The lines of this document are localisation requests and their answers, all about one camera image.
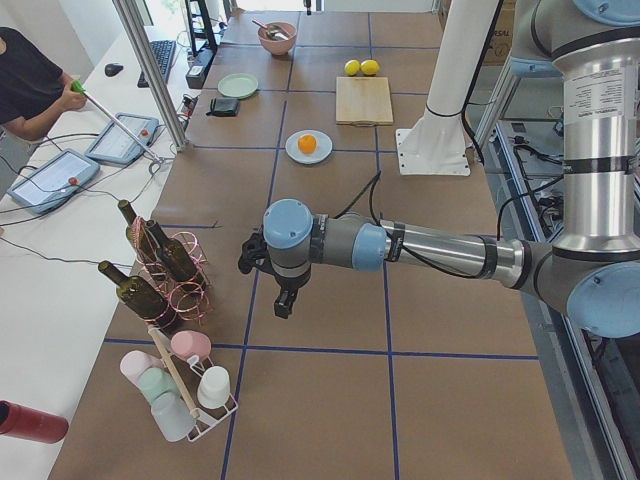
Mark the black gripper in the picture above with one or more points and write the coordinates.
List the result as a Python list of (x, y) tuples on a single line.
[(289, 283)]

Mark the orange fruit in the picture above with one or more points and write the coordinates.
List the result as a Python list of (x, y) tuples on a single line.
[(307, 144)]

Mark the light blue plate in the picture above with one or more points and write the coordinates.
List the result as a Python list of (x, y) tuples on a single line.
[(324, 148)]

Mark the light green plate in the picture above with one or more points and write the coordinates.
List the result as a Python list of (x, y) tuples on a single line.
[(238, 85)]

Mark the white cup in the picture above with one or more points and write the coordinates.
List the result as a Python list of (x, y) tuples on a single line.
[(214, 387)]

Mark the mint green cup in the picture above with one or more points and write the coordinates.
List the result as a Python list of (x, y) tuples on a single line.
[(154, 382)]

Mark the dark green wine bottle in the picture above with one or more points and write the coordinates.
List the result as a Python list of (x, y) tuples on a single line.
[(143, 299)]

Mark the light grey cup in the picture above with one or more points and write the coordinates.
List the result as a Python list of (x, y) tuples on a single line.
[(172, 416)]

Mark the pale pink cup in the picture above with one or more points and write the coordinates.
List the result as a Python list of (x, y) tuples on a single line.
[(134, 363)]

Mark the folded grey cloth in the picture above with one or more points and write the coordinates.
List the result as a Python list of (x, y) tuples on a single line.
[(223, 107)]

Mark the wooden cutting board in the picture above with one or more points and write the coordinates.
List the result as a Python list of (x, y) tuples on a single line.
[(363, 101)]

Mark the far teach pendant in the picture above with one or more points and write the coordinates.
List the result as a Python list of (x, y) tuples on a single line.
[(114, 146)]

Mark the teach pendant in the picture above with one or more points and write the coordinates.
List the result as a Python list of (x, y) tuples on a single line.
[(114, 146), (55, 182)]

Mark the lower yellow lemon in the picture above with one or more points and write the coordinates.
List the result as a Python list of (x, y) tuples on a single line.
[(352, 67)]

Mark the yellow lemon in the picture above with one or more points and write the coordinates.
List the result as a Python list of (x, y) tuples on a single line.
[(369, 67), (352, 67)]

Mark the upper yellow lemon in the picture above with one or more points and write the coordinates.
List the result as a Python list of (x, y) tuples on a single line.
[(369, 67)]

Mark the near teach pendant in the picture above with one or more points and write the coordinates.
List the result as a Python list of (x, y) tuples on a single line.
[(55, 182)]

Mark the pink bowl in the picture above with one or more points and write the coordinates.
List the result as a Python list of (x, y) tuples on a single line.
[(279, 48)]

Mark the metal ice scoop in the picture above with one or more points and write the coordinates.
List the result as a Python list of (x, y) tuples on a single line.
[(272, 31)]

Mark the black keyboard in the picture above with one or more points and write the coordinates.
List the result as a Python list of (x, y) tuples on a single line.
[(163, 51)]

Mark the red bottle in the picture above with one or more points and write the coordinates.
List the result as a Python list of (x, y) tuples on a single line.
[(30, 424)]

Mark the black computer mouse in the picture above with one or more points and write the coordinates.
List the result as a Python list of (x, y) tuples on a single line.
[(112, 69)]

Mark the long metal rod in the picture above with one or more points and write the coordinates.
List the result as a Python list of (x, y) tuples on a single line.
[(157, 161)]

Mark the person in black shirt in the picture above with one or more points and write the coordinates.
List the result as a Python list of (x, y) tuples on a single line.
[(35, 91)]

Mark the white wire cup rack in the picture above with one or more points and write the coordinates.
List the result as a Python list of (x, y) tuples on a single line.
[(187, 375)]

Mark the copper wire bottle rack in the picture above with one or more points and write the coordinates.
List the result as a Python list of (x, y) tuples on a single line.
[(189, 298)]

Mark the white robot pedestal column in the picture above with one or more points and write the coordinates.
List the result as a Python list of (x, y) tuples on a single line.
[(436, 144)]

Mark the aluminium frame post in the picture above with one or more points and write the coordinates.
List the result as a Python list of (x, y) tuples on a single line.
[(133, 24)]

